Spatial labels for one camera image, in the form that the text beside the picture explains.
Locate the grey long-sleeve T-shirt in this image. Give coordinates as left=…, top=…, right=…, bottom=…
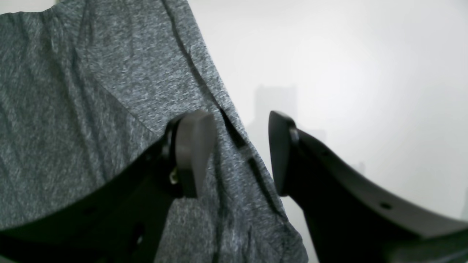
left=0, top=0, right=309, bottom=263

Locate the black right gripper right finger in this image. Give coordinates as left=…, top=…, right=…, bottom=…
left=268, top=111, right=468, bottom=263

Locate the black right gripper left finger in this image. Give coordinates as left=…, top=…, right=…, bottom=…
left=1, top=110, right=217, bottom=263

